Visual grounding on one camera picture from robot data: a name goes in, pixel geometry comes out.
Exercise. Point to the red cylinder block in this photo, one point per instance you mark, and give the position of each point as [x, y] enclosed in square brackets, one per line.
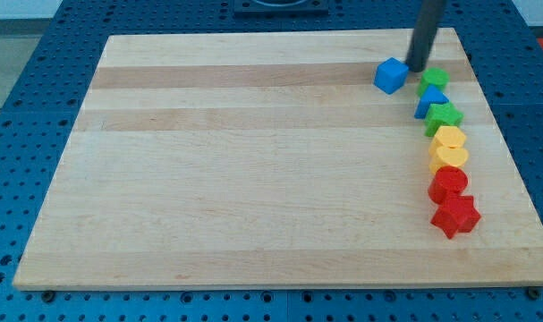
[447, 180]

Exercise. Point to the red star block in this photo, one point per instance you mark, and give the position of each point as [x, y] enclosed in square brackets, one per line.
[456, 214]

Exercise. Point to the blue triangle block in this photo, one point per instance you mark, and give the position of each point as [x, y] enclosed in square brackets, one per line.
[432, 95]

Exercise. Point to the light wooden board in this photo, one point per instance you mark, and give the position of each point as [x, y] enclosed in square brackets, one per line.
[271, 161]

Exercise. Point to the green star block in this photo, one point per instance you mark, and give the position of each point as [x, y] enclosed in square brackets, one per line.
[441, 114]

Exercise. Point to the blue cube block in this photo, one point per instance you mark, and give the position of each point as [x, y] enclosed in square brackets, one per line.
[390, 75]

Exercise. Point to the green cylinder block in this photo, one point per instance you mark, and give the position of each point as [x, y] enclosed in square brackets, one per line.
[434, 76]

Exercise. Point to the yellow hexagon block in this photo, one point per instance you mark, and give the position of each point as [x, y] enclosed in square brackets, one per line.
[447, 136]

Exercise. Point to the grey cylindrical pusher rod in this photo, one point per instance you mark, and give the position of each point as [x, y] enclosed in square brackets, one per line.
[423, 35]

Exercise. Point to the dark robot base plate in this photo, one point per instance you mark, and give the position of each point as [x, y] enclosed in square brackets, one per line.
[279, 7]

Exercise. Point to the yellow heart block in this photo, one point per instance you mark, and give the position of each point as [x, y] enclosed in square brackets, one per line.
[444, 156]

